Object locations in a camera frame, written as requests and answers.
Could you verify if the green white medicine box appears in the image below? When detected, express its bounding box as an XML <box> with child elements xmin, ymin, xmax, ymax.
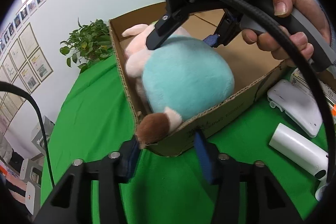
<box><xmin>290</xmin><ymin>67</ymin><xmax>336</xmax><ymax>109</ymax></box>

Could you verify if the white flat device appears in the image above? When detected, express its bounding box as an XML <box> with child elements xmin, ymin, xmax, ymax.
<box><xmin>267</xmin><ymin>80</ymin><xmax>322</xmax><ymax>138</ymax></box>

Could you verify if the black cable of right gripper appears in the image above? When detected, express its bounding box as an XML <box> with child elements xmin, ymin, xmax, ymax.
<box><xmin>162</xmin><ymin>0</ymin><xmax>336</xmax><ymax>185</ymax></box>

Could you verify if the plush toy green hair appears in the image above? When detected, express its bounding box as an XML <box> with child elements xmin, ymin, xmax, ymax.
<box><xmin>122</xmin><ymin>24</ymin><xmax>235</xmax><ymax>148</ymax></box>

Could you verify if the brown cardboard box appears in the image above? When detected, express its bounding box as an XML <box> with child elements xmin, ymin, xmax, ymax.
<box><xmin>109</xmin><ymin>2</ymin><xmax>289</xmax><ymax>157</ymax></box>

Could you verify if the white hair dryer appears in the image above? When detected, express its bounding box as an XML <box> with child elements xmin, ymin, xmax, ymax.
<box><xmin>269</xmin><ymin>123</ymin><xmax>329</xmax><ymax>201</ymax></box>

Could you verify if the green potted plant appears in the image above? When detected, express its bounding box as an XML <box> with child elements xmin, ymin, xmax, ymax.
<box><xmin>60</xmin><ymin>19</ymin><xmax>113</xmax><ymax>73</ymax></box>

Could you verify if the right hand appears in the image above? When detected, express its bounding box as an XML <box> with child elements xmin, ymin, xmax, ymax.
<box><xmin>241</xmin><ymin>0</ymin><xmax>332</xmax><ymax>67</ymax></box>

